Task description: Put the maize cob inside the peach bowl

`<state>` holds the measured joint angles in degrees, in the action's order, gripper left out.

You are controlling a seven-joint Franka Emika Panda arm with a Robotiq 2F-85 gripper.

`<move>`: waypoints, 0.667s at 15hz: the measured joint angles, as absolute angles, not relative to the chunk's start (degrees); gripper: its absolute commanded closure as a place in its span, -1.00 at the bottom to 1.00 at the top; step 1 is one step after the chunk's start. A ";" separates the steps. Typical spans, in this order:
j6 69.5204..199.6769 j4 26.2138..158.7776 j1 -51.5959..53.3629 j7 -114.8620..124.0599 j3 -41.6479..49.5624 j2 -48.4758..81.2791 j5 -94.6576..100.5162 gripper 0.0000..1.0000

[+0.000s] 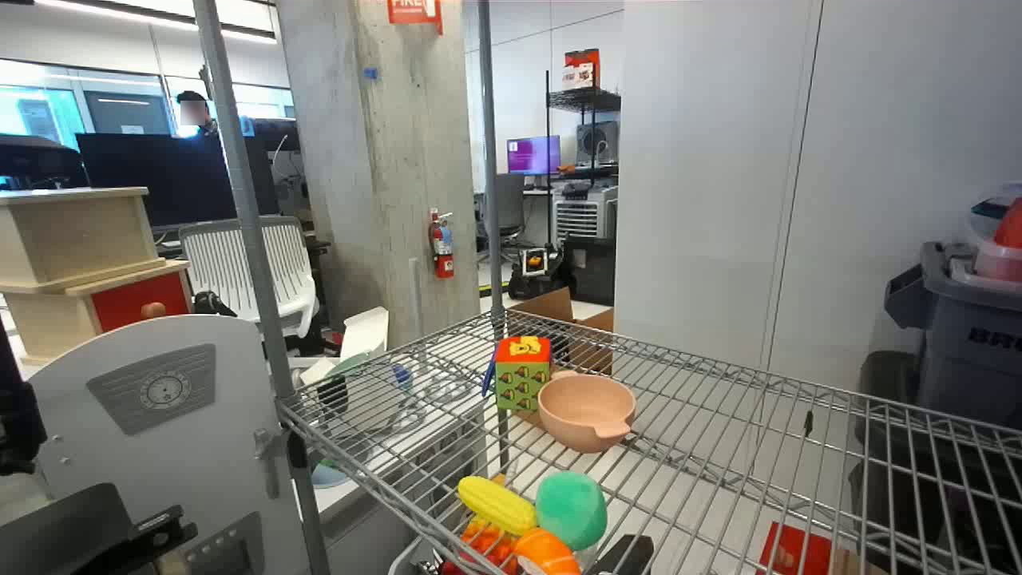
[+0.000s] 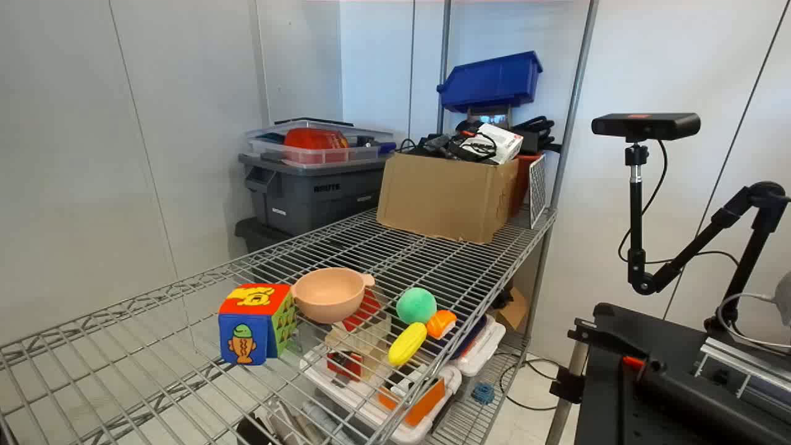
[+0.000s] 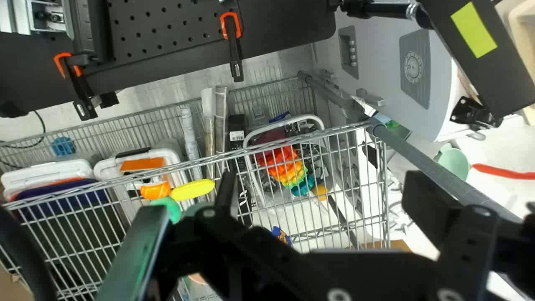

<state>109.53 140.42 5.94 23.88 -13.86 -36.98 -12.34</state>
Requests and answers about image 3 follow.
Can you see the green ball toy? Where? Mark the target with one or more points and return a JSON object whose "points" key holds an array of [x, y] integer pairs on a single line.
{"points": [[454, 158]]}

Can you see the white box orange lid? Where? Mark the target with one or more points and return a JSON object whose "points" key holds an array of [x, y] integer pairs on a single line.
{"points": [[134, 160]]}

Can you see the rainbow stacking ring toy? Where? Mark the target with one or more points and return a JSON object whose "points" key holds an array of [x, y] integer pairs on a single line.
{"points": [[286, 167]]}

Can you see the orange handled black clamp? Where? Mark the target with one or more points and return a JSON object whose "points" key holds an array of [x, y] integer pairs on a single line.
{"points": [[74, 72]]}

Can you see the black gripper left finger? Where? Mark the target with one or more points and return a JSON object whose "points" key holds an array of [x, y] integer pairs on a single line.
{"points": [[156, 252]]}

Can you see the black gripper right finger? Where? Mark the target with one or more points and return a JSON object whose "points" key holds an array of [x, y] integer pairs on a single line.
{"points": [[474, 240]]}

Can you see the yellow toy maize cob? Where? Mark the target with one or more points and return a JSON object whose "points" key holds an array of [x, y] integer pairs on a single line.
{"points": [[178, 192]]}

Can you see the silver wire shelf rack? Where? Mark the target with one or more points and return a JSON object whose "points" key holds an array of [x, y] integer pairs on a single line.
{"points": [[250, 207]]}

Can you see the black perforated board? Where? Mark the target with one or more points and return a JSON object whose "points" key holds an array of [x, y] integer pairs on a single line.
{"points": [[123, 43]]}

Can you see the white plastic storage box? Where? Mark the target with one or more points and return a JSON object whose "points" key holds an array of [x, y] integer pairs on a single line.
{"points": [[44, 174]]}

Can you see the white grey floor device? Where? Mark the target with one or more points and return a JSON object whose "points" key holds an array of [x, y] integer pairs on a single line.
{"points": [[405, 72]]}

